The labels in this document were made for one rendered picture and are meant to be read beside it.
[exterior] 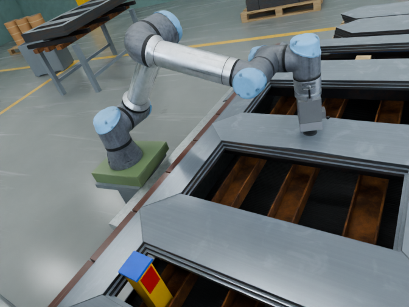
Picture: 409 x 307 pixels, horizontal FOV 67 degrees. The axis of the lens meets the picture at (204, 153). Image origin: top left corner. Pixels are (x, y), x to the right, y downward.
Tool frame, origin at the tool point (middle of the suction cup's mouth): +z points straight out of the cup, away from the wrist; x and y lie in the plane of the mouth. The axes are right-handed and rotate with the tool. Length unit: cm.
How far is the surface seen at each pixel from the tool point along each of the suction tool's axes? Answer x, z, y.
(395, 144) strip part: -21.2, -0.8, -9.8
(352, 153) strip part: -9.8, -0.9, -12.2
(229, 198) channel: 29.1, 15.8, -10.0
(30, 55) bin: 417, 46, 393
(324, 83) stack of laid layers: -9.6, 0.6, 33.7
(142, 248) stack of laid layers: 47, 0, -40
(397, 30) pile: -46, -1, 70
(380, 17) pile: -45, -1, 90
